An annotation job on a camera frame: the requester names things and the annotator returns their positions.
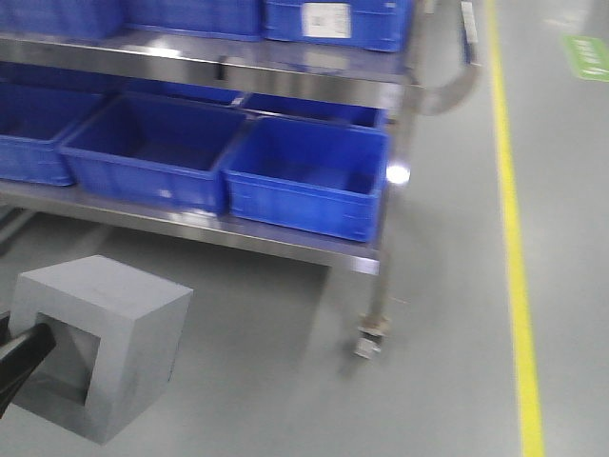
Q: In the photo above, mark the gray hollow cube base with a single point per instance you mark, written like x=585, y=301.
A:
x=117, y=330

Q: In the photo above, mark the blue bin with label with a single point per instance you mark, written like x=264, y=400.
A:
x=369, y=25

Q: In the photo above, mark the steel shelf cart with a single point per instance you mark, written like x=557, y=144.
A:
x=227, y=230

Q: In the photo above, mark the blue bin lower right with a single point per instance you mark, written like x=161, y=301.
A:
x=321, y=178

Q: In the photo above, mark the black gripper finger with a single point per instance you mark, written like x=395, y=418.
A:
x=20, y=357

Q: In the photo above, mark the blue bin lower left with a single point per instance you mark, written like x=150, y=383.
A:
x=34, y=123

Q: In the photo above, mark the blue bin lower middle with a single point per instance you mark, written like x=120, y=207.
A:
x=155, y=150

